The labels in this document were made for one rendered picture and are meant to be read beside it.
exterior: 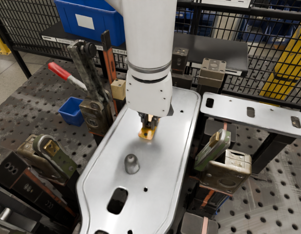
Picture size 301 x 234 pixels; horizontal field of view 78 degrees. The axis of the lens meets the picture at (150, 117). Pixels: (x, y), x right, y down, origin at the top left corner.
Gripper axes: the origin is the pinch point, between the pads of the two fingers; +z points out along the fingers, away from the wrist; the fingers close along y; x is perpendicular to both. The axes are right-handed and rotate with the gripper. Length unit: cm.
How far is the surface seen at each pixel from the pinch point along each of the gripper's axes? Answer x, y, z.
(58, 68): -0.4, -23.8, -10.8
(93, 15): 35, -35, -10
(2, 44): 139, -270, 89
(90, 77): -1.3, -14.1, -11.2
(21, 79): 95, -203, 103
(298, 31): 62, 43, -4
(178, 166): -8.8, 10.3, 3.0
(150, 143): -4.8, 1.9, 3.0
